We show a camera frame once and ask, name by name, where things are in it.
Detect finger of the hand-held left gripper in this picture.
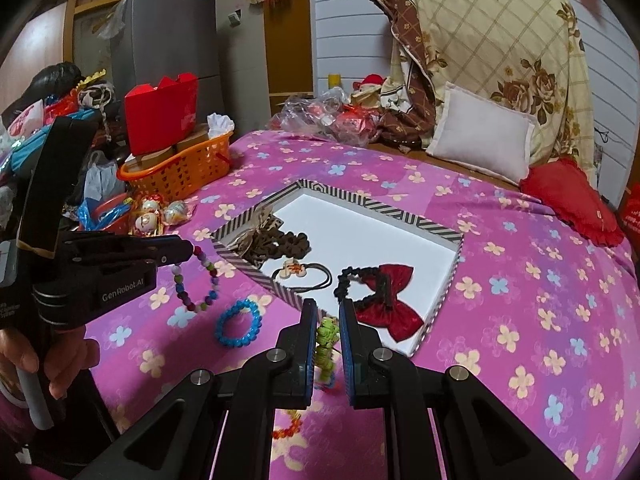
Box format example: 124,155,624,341
62,232,195,262
75,252,194,281

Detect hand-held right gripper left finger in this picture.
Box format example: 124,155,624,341
70,299,321,480

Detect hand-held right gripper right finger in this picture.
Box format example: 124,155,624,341
339,300,581,480

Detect green bead bracelet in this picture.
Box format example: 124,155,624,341
315,316,341,386

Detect red bow hair clip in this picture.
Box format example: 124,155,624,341
356,262,426,342

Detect black scrunchie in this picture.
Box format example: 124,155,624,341
334,266,388,306

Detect multicolour bead bracelet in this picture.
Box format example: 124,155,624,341
172,246,221,313

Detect black hair tie with ornament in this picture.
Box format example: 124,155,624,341
271,257,335,293

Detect blue bead bracelet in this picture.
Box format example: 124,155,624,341
215,299,264,350

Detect brown bead bracelet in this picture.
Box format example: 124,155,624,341
257,230,312,263

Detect beige bow hair accessory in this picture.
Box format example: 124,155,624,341
235,208,281,256

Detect striped cardboard box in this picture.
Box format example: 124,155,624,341
210,178,465,358

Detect person's left hand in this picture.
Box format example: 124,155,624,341
0,330,87,402

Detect lucky cat figurine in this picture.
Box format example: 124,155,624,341
164,200,192,226
131,197,163,236

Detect grey plastic bag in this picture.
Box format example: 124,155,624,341
82,152,126,206

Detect orange plastic basket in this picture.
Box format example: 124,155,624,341
117,132,233,200

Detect brown cardboard box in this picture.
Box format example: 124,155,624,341
175,124,211,153

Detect red gift box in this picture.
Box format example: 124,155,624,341
124,74,211,157

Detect white plastic bag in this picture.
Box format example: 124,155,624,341
206,112,235,137

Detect grey refrigerator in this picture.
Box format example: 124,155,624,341
111,0,273,136

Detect clear plastic bags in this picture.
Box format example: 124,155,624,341
270,87,351,141

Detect red snack packet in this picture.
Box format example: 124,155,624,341
332,105,381,148

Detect brown patterned blanket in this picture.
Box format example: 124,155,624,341
366,0,441,153

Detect white pillow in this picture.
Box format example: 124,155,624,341
425,81,540,184

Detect wooden door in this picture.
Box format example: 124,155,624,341
262,0,316,98

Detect red ruffled cushion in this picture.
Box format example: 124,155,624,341
520,157,626,247

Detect santa plush toy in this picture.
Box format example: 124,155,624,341
352,74,388,103

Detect red shopping bag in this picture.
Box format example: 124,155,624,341
620,187,640,241

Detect beige floral quilt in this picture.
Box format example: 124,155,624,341
387,0,601,181

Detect orange bead bracelet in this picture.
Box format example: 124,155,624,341
272,410,306,441

